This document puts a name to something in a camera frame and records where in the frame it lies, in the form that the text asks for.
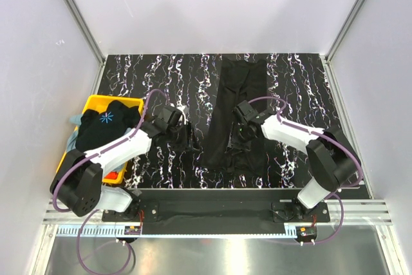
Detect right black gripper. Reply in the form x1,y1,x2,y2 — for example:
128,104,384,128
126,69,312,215
225,121,252,156

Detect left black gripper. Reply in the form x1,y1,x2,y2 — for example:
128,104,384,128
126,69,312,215
167,122,199,151

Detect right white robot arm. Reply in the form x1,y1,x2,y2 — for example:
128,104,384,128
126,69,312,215
234,100,363,223

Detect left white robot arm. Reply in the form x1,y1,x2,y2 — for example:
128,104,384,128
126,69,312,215
50,105,196,221

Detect black t-shirt with blue print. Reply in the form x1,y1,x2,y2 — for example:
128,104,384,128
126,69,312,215
75,100,140,152

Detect orange t-shirt in bin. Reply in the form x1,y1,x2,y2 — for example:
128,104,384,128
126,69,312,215
105,171,118,180

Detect yellow plastic bin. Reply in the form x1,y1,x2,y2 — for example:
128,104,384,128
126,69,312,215
56,94,145,184

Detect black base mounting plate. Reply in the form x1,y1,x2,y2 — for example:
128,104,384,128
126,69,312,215
102,189,330,237

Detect grey-blue t-shirt in bin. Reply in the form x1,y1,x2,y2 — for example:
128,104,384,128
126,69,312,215
66,114,84,150

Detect left small connector box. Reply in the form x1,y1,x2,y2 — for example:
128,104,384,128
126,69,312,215
124,225,142,236

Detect small connector box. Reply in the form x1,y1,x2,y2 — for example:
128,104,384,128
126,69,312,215
124,225,142,236
297,226,317,239

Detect right small connector box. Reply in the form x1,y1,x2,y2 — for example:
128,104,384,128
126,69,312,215
297,226,317,239

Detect right aluminium frame post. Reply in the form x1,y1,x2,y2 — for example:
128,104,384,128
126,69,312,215
324,0,387,63

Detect aluminium frame post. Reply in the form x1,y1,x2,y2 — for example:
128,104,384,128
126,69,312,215
324,0,387,63
44,0,107,65

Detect aluminium front rail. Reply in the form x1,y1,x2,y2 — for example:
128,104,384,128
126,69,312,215
42,199,392,225

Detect left aluminium frame post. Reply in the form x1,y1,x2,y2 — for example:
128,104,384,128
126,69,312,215
44,0,107,65

